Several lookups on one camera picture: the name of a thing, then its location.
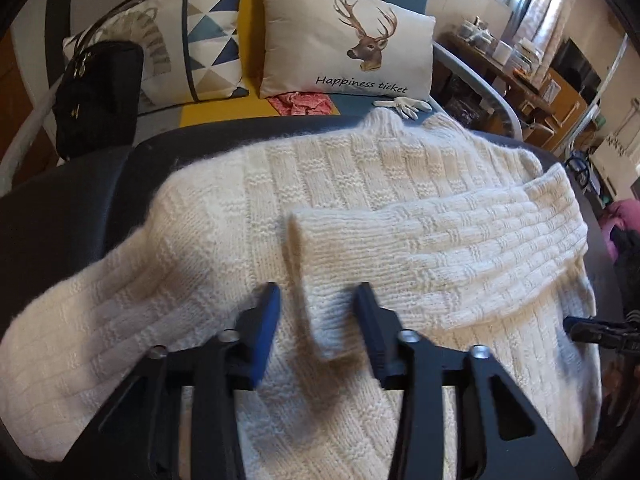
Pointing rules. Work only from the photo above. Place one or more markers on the red patterned cloth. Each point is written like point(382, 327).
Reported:
point(302, 104)

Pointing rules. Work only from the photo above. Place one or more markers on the black monitor screen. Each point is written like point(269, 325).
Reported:
point(571, 64)

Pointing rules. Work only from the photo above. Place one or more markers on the grey yellow blue sofa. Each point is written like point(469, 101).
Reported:
point(251, 29)

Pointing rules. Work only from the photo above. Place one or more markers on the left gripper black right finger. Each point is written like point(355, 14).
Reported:
point(500, 435)

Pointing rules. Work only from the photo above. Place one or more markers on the black rolled mat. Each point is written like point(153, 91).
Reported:
point(56, 28)

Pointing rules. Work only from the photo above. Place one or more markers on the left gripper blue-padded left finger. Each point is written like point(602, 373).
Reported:
point(135, 433)

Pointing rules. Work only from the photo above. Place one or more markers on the geometric triangle pattern cushion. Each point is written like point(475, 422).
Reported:
point(191, 49)

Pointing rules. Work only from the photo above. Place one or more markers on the black handbag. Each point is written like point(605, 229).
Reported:
point(96, 105)

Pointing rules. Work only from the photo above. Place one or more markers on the cream knitted sweater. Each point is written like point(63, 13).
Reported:
point(467, 241)

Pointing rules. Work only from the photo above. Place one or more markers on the deer print cushion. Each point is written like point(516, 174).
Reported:
point(355, 47)

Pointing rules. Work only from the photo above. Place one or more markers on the wooden side table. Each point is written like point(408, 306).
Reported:
point(523, 97)

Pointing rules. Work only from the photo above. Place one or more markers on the white glove on sofa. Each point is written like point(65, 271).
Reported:
point(406, 108)

